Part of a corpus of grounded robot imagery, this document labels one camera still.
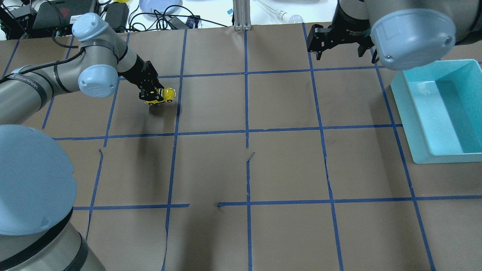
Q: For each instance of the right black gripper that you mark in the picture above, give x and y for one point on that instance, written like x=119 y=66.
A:
x=351 y=22

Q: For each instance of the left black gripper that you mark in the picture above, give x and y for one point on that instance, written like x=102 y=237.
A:
x=138 y=70

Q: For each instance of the yellow toy beetle car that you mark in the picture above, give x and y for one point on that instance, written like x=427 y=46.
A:
x=160 y=95

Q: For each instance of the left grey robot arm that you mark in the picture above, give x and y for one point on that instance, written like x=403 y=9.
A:
x=38 y=189

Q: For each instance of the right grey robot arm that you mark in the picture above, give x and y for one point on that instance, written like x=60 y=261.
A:
x=404 y=33

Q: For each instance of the black power adapter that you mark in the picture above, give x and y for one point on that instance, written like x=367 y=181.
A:
x=116 y=16

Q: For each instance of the blue plastic plate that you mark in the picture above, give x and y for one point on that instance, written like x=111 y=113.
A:
x=148 y=6

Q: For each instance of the turquoise plastic storage bin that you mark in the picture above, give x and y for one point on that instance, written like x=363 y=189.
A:
x=440 y=106

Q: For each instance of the black red laptop case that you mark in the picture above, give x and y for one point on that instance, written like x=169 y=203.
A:
x=53 y=14

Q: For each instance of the aluminium frame post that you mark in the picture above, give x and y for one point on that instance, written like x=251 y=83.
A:
x=242 y=15

